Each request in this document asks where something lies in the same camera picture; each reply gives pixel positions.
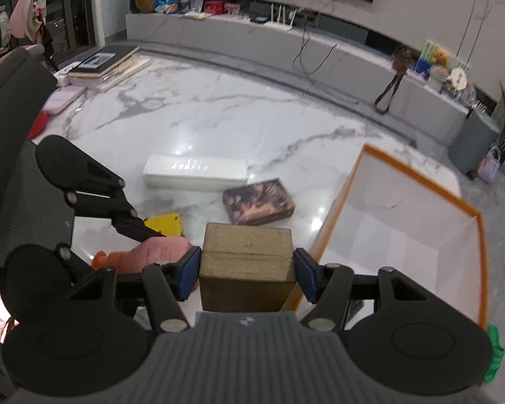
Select pink flat case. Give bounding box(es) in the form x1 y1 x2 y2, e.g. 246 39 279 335
44 84 87 114

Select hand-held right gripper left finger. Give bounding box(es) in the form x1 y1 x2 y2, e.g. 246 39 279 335
68 246 203 334

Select brown handbag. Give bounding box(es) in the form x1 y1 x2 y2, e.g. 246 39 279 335
374 46 413 114

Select orange white cardboard box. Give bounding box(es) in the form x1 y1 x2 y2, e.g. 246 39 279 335
297 143 489 331

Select pink hat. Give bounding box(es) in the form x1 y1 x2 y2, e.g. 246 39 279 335
9 0 40 38

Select pink orange soft toy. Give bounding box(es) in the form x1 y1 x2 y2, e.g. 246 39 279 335
90 236 194 280

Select black cables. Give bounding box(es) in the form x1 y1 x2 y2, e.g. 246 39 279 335
294 21 337 76

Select white round clock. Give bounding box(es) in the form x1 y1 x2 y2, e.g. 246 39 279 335
449 67 468 89

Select brown picture card box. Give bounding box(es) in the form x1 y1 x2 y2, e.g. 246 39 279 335
222 179 296 225

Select white charger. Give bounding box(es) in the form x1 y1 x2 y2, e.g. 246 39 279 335
53 64 82 87

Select long white box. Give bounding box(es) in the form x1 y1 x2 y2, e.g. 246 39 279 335
142 154 250 191

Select grey trash bin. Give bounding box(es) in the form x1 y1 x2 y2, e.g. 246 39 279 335
448 111 502 175

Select white router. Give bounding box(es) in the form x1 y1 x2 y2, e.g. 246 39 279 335
263 4 297 31

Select beige board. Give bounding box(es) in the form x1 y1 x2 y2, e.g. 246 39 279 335
97 57 152 91

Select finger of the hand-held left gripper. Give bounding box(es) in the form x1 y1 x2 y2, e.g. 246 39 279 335
65 162 169 242
56 244 110 280

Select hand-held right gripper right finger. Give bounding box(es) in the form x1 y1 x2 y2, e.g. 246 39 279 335
295 248 441 333

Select green plastic toy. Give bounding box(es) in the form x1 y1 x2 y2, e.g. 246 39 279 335
484 324 505 383

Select green card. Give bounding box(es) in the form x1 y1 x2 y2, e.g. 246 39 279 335
421 40 440 62

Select pink woven bag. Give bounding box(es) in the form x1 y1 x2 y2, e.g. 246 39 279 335
476 146 502 182

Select brown wooden block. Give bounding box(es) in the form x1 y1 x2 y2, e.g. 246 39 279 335
199 222 297 313

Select grey marble television console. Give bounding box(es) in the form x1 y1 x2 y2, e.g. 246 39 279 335
125 10 470 148

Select yellow tape measure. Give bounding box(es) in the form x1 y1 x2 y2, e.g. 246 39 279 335
144 212 183 236

